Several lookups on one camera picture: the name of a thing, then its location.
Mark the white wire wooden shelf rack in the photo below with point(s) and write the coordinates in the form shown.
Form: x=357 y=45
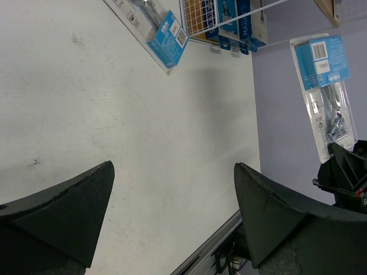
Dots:
x=285 y=19

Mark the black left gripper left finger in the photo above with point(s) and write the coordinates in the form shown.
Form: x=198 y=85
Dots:
x=56 y=230

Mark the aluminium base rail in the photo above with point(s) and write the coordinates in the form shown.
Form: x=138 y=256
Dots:
x=219 y=254

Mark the Harry's box white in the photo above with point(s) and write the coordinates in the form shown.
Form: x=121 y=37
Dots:
x=252 y=28

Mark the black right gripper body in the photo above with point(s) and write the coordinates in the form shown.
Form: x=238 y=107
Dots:
x=344 y=174

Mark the grey blue Harry's box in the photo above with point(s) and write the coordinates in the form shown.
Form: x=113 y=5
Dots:
x=218 y=25

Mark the clear blister razor pack top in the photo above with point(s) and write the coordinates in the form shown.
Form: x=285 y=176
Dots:
x=158 y=30

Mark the clear blister razor pack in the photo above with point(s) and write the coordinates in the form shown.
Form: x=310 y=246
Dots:
x=158 y=30
x=322 y=67

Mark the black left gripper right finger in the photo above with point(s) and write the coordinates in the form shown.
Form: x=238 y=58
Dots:
x=289 y=233

